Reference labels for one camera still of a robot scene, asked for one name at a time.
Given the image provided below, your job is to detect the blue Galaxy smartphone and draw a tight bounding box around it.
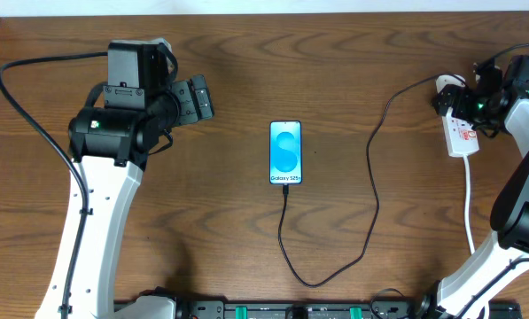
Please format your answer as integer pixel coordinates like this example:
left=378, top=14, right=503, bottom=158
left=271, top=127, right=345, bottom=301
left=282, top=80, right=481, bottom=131
left=269, top=121, right=303, bottom=184

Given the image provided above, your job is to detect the black USB charging cable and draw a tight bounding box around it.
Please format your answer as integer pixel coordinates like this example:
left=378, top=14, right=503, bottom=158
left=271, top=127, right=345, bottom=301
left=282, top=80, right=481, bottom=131
left=276, top=73, right=469, bottom=289

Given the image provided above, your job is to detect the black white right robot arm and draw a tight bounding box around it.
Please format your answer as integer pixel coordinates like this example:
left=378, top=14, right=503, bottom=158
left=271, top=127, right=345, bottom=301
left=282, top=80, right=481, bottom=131
left=416, top=55, right=529, bottom=318

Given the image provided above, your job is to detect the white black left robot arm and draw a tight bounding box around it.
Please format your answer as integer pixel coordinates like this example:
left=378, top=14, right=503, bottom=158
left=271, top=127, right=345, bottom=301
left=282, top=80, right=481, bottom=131
left=35, top=38, right=214, bottom=318

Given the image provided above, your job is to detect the white power strip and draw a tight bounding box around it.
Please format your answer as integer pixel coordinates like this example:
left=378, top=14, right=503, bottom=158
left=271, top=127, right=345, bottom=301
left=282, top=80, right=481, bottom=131
left=441, top=108, right=479, bottom=158

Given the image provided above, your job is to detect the white USB wall charger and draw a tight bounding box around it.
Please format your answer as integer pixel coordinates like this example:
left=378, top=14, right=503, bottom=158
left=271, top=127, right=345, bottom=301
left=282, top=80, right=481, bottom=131
left=435, top=74, right=466, bottom=94

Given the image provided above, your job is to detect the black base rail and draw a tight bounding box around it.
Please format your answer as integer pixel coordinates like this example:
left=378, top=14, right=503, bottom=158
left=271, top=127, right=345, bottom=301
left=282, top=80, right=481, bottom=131
left=113, top=300, right=523, bottom=319

